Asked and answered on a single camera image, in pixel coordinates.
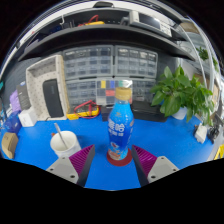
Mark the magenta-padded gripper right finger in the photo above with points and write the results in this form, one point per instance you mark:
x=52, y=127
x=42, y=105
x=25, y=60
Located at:
x=162, y=168

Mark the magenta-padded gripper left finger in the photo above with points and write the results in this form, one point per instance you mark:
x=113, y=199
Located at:
x=61, y=168

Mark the blue drink bottle yellow cap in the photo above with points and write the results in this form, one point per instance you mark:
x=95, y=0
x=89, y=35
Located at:
x=120, y=130

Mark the white ribbed mug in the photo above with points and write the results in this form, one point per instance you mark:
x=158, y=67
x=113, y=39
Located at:
x=68, y=148

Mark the metal spoon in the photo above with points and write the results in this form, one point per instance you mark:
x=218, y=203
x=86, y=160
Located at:
x=61, y=135

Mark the white power adapter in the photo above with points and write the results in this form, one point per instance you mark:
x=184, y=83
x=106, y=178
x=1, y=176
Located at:
x=200, y=133

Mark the brown cardboard box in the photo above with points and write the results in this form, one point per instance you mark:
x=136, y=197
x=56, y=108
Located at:
x=9, y=145

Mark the flat black box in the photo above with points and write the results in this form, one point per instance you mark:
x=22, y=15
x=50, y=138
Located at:
x=148, y=111

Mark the yellow multimeter with red leads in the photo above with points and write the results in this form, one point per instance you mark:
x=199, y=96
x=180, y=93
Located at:
x=83, y=111

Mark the small white box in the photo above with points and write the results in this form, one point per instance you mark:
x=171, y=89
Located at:
x=27, y=117

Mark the black rounded case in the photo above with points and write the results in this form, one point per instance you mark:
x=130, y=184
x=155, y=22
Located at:
x=53, y=98

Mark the black box with white label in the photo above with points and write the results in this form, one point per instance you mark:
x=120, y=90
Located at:
x=106, y=112

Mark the potted green plant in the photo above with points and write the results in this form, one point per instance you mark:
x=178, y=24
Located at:
x=176, y=96

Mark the grey small-parts drawer cabinet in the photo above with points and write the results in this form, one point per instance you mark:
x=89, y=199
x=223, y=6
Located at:
x=135, y=61
x=143, y=90
x=81, y=93
x=88, y=62

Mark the dark grey flat box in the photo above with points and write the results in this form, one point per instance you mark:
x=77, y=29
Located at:
x=24, y=96

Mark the clear organizer box coloured parts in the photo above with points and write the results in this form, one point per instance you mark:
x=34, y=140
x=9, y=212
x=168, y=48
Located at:
x=106, y=92

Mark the beige pegboard tray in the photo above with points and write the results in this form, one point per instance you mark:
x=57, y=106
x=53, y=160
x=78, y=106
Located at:
x=36, y=76

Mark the white frame shelf unit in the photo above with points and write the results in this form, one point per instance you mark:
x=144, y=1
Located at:
x=203, y=53

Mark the black wall shelf unit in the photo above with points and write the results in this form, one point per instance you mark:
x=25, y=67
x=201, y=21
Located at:
x=103, y=35

